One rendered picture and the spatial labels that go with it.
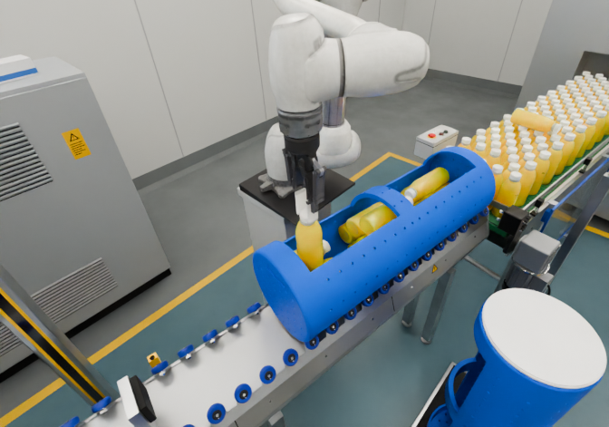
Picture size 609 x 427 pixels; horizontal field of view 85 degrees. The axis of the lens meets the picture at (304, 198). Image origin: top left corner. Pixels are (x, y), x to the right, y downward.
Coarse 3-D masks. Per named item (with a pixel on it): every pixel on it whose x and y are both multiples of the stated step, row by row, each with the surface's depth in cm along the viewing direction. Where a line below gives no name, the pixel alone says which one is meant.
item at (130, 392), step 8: (128, 376) 79; (136, 376) 79; (120, 384) 77; (128, 384) 77; (136, 384) 77; (120, 392) 76; (128, 392) 75; (136, 392) 76; (144, 392) 79; (128, 400) 74; (136, 400) 75; (144, 400) 75; (128, 408) 73; (136, 408) 73; (144, 408) 73; (152, 408) 79; (128, 416) 71; (136, 416) 72; (144, 416) 75; (152, 416) 76; (136, 424) 73; (144, 424) 75; (152, 424) 79
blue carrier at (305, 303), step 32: (448, 160) 132; (480, 160) 120; (384, 192) 105; (448, 192) 108; (480, 192) 116; (320, 224) 111; (416, 224) 100; (448, 224) 108; (256, 256) 93; (288, 256) 86; (352, 256) 89; (384, 256) 93; (416, 256) 103; (288, 288) 82; (320, 288) 83; (352, 288) 88; (288, 320) 93; (320, 320) 84
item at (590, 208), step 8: (608, 176) 128; (600, 184) 131; (608, 184) 129; (600, 192) 132; (592, 200) 136; (600, 200) 133; (584, 208) 139; (592, 208) 137; (584, 216) 140; (592, 216) 139; (576, 224) 144; (584, 224) 141; (576, 232) 145; (568, 240) 149; (576, 240) 147; (560, 248) 153; (568, 248) 151; (560, 256) 155; (552, 264) 160; (560, 264) 156; (552, 272) 161
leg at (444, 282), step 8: (448, 272) 154; (440, 280) 160; (448, 280) 156; (440, 288) 162; (448, 288) 162; (440, 296) 165; (432, 304) 172; (440, 304) 167; (432, 312) 175; (440, 312) 175; (432, 320) 177; (424, 328) 186; (432, 328) 181; (424, 336) 190; (432, 336) 190
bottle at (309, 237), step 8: (304, 224) 82; (312, 224) 82; (296, 232) 85; (304, 232) 83; (312, 232) 83; (320, 232) 85; (296, 240) 86; (304, 240) 84; (312, 240) 84; (320, 240) 86; (304, 248) 86; (312, 248) 85; (320, 248) 87; (304, 256) 87; (312, 256) 87; (320, 256) 89; (304, 264) 90; (312, 264) 89; (320, 264) 91
